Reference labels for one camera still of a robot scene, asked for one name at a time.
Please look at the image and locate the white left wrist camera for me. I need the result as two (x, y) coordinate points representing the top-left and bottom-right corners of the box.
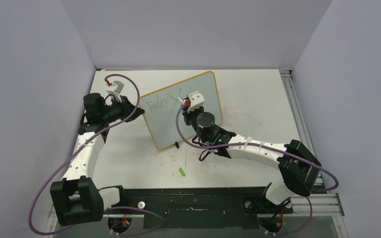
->
(106, 81), (124, 102)

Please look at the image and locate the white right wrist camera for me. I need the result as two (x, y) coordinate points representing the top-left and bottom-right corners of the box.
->
(185, 90), (205, 113)

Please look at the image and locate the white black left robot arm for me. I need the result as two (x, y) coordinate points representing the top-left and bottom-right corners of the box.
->
(50, 93), (145, 226)

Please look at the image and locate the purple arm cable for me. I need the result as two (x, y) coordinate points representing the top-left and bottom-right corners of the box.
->
(28, 72), (167, 238)
(175, 104), (340, 237)

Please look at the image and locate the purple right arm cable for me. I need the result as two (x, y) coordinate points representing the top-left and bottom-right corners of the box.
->
(175, 104), (340, 237)

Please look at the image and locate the aluminium frame rail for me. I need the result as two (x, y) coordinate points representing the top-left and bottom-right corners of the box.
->
(279, 69), (324, 185)

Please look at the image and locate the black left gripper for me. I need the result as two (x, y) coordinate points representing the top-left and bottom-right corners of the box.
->
(101, 95), (144, 124)

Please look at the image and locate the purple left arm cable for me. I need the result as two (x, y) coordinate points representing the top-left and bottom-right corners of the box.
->
(28, 72), (167, 238)

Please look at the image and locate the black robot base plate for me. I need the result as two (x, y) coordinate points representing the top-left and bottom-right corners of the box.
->
(104, 187), (299, 230)

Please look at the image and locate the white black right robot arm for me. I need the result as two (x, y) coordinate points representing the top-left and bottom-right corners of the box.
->
(175, 106), (321, 212)

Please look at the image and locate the green marker cap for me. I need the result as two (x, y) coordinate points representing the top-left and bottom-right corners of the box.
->
(179, 167), (186, 177)

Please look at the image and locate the yellow framed whiteboard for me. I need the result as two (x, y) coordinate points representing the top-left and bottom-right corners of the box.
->
(139, 71), (223, 150)

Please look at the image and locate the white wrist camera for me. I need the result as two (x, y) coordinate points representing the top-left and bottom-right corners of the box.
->
(106, 81), (124, 102)
(185, 90), (205, 113)

